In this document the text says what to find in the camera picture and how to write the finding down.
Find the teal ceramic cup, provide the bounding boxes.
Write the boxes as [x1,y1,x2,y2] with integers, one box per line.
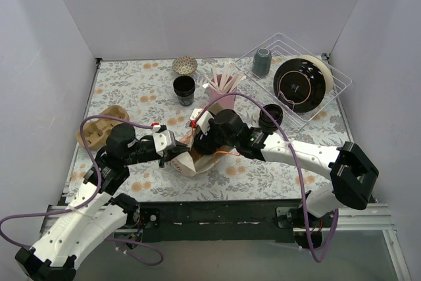
[252,47,272,77]

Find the cream round plate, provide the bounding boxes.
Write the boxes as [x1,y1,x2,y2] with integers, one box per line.
[298,55,334,95]

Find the wrapped straw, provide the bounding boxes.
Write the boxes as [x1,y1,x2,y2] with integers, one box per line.
[202,82,220,91]
[219,63,235,93]
[228,72,245,92]
[211,66,222,93]

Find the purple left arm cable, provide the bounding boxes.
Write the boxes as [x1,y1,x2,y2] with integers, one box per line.
[0,115,164,266]

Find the cardboard cup carrier tray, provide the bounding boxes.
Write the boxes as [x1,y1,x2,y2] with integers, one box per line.
[84,105,130,151]

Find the aluminium frame rail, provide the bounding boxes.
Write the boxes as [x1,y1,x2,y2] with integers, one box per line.
[28,203,412,281]

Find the white wire dish rack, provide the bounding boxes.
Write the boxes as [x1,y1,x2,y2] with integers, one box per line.
[235,33,352,129]

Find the stack of black lids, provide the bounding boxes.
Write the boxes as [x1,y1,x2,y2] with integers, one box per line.
[259,104,284,132]

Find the stack of black cups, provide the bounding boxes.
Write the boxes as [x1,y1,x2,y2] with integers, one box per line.
[173,75,195,107]

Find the black round plate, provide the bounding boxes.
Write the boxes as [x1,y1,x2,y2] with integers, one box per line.
[273,57,326,113]

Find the brown paper gift bag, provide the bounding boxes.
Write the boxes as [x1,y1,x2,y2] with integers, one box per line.
[170,103,234,177]

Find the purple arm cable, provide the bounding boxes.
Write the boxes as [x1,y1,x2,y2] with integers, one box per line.
[0,115,164,266]
[193,93,339,264]

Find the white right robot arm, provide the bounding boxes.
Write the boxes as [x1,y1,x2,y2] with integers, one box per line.
[190,109,379,227]

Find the floral patterned table mat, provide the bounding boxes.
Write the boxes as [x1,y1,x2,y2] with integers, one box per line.
[67,57,366,201]

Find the small patterned bowl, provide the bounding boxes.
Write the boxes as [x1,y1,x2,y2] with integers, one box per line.
[172,56,198,75]

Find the pink cylindrical holder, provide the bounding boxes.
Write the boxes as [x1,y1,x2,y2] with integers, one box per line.
[209,78,237,111]

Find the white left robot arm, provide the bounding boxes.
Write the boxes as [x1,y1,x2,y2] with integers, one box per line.
[15,123,189,280]

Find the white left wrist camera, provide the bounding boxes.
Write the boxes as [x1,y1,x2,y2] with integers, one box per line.
[152,124,176,157]

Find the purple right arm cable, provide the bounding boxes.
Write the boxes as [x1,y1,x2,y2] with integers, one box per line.
[193,93,339,264]

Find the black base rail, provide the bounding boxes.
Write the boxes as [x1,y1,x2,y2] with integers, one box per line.
[59,195,336,244]

